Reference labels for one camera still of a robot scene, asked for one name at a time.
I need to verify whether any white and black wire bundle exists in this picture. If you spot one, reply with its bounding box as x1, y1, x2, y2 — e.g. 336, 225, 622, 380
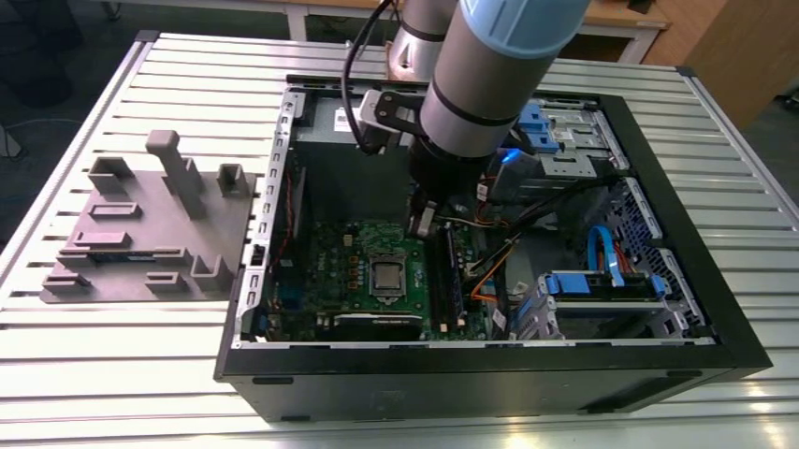
436, 212, 507, 230

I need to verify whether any black cable bundle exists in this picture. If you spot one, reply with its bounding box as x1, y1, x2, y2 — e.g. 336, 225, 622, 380
464, 177, 630, 277

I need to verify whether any blue plastic drive bracket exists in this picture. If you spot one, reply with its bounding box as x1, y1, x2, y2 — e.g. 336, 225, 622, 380
516, 102, 562, 154

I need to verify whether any tall grey drive cage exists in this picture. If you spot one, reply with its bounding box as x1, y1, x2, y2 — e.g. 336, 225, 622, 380
498, 98, 631, 203

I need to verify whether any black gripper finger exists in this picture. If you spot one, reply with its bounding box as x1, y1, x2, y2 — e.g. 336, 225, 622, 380
408, 200, 439, 239

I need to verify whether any grey power supply unit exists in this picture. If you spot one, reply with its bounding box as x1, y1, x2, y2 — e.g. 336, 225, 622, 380
291, 97, 419, 221

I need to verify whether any black PC case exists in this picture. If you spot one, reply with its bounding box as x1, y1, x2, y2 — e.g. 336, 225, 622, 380
212, 73, 774, 425

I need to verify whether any black camera cable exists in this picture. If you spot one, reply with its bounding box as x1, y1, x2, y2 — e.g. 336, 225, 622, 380
342, 0, 400, 151

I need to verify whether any green RAM stick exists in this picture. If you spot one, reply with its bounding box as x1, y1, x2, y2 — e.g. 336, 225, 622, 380
87, 252, 158, 263

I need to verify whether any blue SATA wire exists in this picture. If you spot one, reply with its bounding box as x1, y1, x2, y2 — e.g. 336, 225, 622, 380
586, 224, 626, 289

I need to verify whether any wooden cabinet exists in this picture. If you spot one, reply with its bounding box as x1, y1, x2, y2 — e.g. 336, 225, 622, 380
642, 0, 799, 128

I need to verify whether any silver CPU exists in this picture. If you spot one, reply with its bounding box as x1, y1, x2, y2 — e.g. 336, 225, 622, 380
372, 261, 404, 289

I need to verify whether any green motherboard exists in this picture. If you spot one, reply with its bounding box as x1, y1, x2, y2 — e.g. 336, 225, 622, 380
262, 205, 495, 342

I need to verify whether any black RAM slot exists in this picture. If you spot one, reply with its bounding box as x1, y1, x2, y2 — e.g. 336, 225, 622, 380
423, 233, 446, 331
439, 222, 470, 328

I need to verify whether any low grey disk bay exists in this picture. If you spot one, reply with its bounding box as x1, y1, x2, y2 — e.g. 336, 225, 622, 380
508, 270, 716, 345

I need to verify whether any metal socket cover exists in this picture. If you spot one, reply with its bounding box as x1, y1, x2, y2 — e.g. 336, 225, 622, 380
366, 253, 408, 300

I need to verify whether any hard disk in blue carrier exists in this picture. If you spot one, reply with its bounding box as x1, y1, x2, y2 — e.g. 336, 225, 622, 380
539, 272, 668, 303

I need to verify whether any orange wire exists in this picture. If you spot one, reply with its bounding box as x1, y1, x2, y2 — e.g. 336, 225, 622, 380
464, 240, 523, 305

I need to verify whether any grey parts rack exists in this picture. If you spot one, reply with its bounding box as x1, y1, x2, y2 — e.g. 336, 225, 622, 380
38, 129, 262, 305

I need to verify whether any black graphics card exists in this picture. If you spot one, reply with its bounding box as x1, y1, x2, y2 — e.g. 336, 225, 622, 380
315, 311, 427, 342

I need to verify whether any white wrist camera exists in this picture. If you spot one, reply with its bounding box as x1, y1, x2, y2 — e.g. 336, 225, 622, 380
356, 89, 418, 156

